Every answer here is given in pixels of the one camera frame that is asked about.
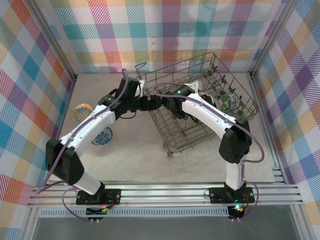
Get grey wire dish rack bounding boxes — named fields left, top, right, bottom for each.
left=134, top=51, right=260, bottom=158

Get orange blue patterned bowl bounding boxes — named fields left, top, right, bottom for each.
left=71, top=103, right=94, bottom=123

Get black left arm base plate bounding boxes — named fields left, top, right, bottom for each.
left=75, top=187, right=123, bottom=206

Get wide aluminium mounting rail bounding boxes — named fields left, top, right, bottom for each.
left=26, top=184, right=305, bottom=208

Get thin black camera cable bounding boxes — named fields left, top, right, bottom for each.
left=117, top=111, right=138, bottom=121

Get blue floral white bowl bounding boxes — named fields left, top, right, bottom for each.
left=90, top=126, right=114, bottom=147

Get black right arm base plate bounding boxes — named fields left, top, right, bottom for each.
left=208, top=186, right=254, bottom=205

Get aluminium frame post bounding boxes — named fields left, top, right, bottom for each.
left=28, top=0, right=78, bottom=81
left=291, top=203, right=310, bottom=240
left=248, top=0, right=301, bottom=78
left=21, top=207, right=41, bottom=240

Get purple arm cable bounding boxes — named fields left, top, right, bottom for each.
left=33, top=68, right=131, bottom=223
left=151, top=82, right=266, bottom=223

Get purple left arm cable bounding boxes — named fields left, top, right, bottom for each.
left=33, top=68, right=131, bottom=223

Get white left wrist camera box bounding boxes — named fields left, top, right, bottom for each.
left=138, top=78, right=146, bottom=98

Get red black power wire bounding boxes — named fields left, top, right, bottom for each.
left=103, top=193, right=120, bottom=208
left=239, top=192, right=252, bottom=208

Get green spotted bowl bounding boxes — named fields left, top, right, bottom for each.
left=216, top=89, right=236, bottom=111

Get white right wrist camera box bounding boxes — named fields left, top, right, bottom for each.
left=190, top=80, right=202, bottom=94

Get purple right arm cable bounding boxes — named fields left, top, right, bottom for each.
left=151, top=82, right=266, bottom=223

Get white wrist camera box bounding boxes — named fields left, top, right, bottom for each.
left=138, top=78, right=146, bottom=98
left=190, top=80, right=202, bottom=94

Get white slotted cable duct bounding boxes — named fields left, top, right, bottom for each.
left=38, top=207, right=230, bottom=219

